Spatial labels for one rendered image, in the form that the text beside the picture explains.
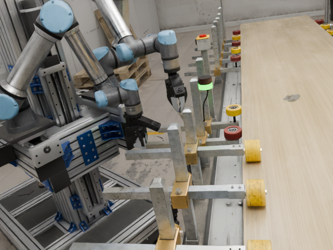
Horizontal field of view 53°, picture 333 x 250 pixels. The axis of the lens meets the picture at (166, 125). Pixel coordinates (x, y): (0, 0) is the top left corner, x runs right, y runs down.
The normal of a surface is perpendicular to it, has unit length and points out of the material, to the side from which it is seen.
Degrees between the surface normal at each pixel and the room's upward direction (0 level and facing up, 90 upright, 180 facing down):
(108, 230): 0
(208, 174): 0
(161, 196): 90
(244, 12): 90
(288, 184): 0
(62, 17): 85
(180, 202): 90
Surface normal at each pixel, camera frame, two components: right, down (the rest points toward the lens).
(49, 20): 0.30, 0.26
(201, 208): -0.16, -0.90
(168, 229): -0.19, 0.44
